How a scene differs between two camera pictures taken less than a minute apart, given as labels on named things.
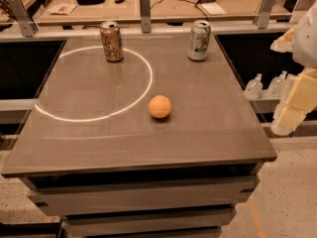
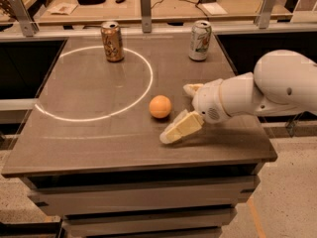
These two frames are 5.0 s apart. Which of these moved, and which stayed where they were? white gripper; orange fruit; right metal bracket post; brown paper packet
Moved: white gripper
Stayed: brown paper packet; orange fruit; right metal bracket post
